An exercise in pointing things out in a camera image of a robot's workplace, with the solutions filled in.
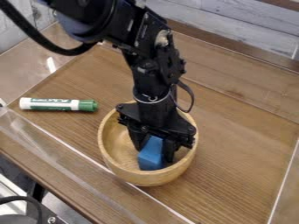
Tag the clear acrylic tray wall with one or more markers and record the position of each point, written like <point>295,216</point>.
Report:
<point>76,179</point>

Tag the blue rectangular block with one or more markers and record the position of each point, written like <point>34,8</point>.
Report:
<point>149,157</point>

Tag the black table clamp with cable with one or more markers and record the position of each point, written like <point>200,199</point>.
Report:
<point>24,210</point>

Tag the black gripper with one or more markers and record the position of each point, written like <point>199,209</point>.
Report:
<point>156,119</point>

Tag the brown wooden bowl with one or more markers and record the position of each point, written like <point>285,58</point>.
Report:
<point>120,155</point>

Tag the green and white marker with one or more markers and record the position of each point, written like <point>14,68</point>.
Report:
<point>57,104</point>

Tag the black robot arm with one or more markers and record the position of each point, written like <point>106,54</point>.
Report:
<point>143,37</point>

